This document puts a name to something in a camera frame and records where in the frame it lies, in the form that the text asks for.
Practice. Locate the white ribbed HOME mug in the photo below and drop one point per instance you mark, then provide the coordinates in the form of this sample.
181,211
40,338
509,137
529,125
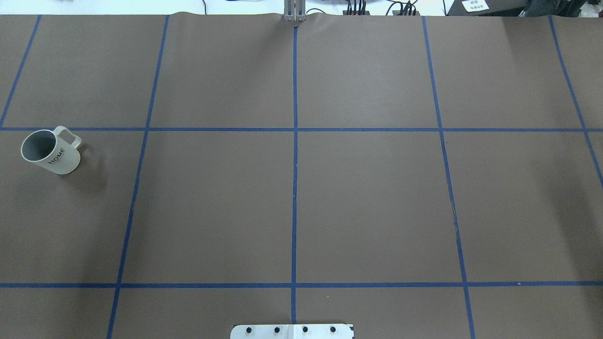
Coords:
55,150

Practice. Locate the brown paper table cover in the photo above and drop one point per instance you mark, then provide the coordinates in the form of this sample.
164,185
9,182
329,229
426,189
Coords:
416,177

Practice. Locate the grey aluminium frame post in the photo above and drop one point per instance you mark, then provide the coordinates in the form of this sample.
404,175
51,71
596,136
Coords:
295,10

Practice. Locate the white camera mast base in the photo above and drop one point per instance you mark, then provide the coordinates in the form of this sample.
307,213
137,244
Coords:
293,331

